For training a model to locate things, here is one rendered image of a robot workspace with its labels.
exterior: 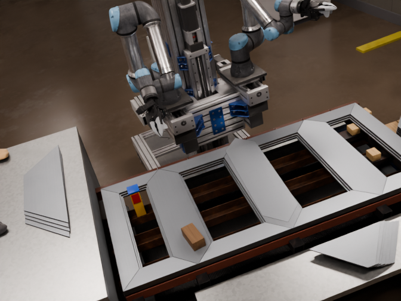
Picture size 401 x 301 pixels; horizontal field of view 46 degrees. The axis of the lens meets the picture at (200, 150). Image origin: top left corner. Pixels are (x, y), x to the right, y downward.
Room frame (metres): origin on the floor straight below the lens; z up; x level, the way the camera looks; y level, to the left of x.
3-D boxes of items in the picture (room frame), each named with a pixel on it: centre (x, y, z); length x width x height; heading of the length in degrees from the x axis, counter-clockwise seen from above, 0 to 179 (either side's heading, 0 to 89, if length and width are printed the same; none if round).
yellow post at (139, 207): (1.93, 0.39, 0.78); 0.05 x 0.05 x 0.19; 10
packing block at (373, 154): (1.88, -0.88, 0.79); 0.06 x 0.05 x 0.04; 10
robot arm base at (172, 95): (2.51, 0.11, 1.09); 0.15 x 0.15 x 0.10
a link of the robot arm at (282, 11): (2.54, -0.64, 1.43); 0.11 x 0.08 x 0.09; 41
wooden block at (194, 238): (1.51, 0.12, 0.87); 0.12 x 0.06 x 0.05; 21
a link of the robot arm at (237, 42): (2.65, -0.37, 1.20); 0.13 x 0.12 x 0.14; 131
